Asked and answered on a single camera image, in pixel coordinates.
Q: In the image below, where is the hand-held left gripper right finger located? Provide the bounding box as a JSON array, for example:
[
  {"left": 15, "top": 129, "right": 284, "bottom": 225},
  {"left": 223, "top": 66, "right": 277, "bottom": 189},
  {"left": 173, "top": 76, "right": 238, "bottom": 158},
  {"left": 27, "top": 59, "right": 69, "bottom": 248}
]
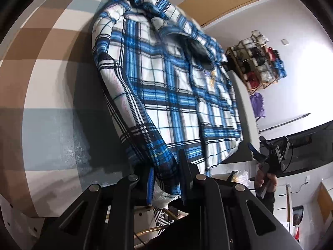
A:
[{"left": 178, "top": 149, "right": 304, "bottom": 250}]

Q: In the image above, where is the clear plastic bag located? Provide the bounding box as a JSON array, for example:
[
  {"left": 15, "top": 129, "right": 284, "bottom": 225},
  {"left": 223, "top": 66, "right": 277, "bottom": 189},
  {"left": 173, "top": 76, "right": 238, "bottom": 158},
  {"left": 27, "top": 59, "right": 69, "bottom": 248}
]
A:
[{"left": 231, "top": 170, "right": 251, "bottom": 183}]

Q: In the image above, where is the wooden door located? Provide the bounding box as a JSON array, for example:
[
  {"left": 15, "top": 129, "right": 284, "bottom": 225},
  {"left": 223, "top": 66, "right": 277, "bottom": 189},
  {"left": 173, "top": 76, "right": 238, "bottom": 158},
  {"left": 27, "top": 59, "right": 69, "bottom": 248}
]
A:
[{"left": 177, "top": 0, "right": 285, "bottom": 28}]

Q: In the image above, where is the black flat panel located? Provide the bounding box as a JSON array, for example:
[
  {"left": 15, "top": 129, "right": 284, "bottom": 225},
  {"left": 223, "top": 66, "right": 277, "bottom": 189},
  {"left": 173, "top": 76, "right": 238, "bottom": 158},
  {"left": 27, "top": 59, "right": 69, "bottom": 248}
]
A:
[{"left": 260, "top": 120, "right": 333, "bottom": 175}]

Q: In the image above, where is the wooden shoe rack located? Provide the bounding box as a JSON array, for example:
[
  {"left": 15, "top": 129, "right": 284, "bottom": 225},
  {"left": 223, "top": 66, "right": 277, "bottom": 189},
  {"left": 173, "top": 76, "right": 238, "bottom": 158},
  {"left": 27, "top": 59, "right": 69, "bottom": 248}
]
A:
[{"left": 226, "top": 35, "right": 279, "bottom": 95}]

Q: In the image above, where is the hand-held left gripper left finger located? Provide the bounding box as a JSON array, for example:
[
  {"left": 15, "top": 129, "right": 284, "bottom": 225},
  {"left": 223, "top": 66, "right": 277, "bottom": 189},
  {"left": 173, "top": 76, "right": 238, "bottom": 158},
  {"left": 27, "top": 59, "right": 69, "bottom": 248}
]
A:
[{"left": 31, "top": 166, "right": 156, "bottom": 250}]

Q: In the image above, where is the blue white plaid shirt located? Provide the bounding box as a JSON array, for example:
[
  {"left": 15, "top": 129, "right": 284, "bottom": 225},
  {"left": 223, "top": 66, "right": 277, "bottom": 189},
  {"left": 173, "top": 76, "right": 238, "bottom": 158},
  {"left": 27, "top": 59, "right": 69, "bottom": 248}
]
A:
[{"left": 92, "top": 0, "right": 244, "bottom": 210}]

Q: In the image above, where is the purple bag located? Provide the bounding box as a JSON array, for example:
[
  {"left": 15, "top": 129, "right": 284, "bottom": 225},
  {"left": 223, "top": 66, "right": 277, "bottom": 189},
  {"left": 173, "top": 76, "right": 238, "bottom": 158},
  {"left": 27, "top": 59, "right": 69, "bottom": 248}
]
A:
[{"left": 250, "top": 92, "right": 267, "bottom": 119}]

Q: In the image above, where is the person's right hand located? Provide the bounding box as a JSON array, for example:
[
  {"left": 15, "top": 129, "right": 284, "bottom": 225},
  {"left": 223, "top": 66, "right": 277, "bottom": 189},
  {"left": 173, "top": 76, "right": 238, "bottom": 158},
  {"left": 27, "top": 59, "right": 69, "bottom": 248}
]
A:
[{"left": 254, "top": 170, "right": 278, "bottom": 198}]

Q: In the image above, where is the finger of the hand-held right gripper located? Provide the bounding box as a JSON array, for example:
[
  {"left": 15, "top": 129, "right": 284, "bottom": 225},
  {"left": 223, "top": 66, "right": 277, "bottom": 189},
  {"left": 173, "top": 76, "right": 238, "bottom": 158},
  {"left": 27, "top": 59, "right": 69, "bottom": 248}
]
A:
[
  {"left": 259, "top": 135, "right": 272, "bottom": 150},
  {"left": 247, "top": 143, "right": 266, "bottom": 162}
]

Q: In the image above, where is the golden chair frame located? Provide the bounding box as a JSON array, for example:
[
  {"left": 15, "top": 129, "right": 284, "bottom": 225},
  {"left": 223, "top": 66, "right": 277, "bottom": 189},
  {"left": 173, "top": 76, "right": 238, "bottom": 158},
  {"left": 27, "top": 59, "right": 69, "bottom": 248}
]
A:
[{"left": 133, "top": 205, "right": 180, "bottom": 245}]

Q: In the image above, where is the person's right forearm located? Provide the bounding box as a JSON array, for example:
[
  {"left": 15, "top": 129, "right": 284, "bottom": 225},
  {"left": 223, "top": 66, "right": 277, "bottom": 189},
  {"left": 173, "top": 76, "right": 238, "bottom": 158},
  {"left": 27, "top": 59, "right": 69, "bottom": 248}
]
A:
[{"left": 257, "top": 191, "right": 277, "bottom": 215}]

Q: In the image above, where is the long grey pole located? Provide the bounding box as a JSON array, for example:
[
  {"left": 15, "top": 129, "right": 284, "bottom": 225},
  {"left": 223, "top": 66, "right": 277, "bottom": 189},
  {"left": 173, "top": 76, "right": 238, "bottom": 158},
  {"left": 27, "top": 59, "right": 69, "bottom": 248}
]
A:
[{"left": 258, "top": 113, "right": 312, "bottom": 133}]

